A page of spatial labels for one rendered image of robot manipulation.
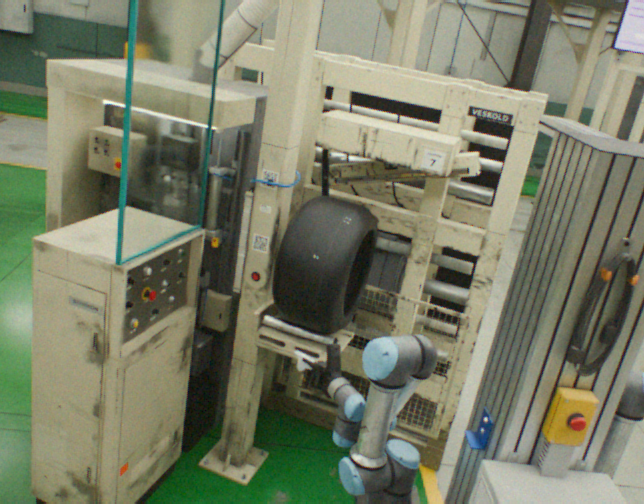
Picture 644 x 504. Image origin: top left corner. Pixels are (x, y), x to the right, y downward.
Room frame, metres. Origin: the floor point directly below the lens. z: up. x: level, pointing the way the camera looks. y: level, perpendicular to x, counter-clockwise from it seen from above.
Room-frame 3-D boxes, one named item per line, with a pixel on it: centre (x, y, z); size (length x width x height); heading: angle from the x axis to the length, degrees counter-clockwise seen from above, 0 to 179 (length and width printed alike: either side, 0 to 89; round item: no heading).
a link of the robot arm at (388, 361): (1.63, -0.26, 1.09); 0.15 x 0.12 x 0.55; 121
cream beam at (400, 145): (2.84, -0.20, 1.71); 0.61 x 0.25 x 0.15; 73
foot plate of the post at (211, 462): (2.65, 0.25, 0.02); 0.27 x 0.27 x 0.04; 73
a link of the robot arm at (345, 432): (1.77, -0.20, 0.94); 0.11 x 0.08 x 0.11; 121
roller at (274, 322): (2.46, 0.04, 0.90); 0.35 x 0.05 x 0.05; 73
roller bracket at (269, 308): (2.65, 0.17, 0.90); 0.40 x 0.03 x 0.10; 163
